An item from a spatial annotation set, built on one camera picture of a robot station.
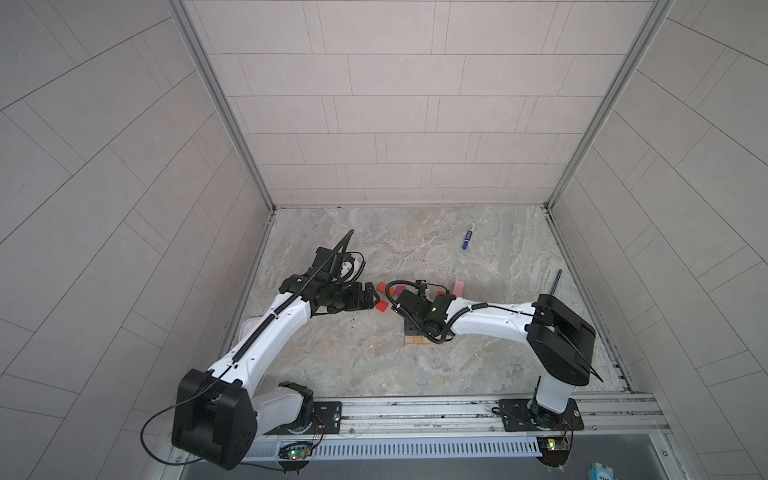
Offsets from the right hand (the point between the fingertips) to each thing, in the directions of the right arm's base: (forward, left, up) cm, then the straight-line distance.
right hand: (410, 329), depth 86 cm
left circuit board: (-27, +27, +4) cm, 39 cm away
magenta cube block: (0, +2, +24) cm, 24 cm away
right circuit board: (-30, -31, -2) cm, 43 cm away
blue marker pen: (+33, -24, +1) cm, 40 cm away
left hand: (+4, +9, +13) cm, 17 cm away
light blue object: (-35, -38, +1) cm, 51 cm away
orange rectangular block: (+1, +7, +23) cm, 24 cm away
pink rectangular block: (+12, -16, +1) cm, 20 cm away
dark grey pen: (+13, -49, 0) cm, 50 cm away
